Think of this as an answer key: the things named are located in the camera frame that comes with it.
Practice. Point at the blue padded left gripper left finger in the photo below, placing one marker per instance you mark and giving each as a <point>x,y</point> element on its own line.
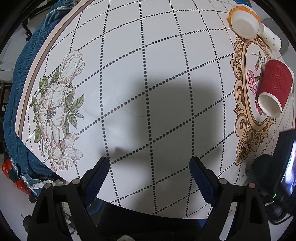
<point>94,178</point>

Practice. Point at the dark teal plastic cup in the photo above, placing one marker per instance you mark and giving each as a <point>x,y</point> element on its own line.
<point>262,172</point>

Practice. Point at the red paper cup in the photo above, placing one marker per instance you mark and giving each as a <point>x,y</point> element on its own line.
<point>275,88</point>

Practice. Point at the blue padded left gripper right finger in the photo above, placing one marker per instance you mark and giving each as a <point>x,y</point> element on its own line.
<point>205,179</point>

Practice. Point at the white diamond pattern tablecloth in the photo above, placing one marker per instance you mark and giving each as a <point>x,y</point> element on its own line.
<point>149,84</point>

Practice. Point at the white printed paper cup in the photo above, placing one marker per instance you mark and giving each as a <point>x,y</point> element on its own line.
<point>269,37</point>

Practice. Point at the blue quilted blanket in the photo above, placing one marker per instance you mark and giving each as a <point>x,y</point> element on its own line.
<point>25,164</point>

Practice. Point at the orange and white cup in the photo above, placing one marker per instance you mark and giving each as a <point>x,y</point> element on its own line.
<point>244,21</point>

